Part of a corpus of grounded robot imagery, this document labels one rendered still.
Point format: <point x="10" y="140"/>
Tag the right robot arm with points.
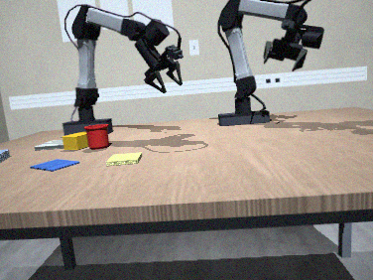
<point x="86" y="36"/>

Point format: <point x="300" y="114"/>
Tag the red cup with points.
<point x="97" y="136"/>

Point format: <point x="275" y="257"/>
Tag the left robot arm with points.
<point x="311" y="38"/>

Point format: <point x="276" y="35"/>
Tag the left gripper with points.
<point x="288" y="43"/>

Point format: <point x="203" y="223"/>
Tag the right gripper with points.
<point x="157" y="62"/>

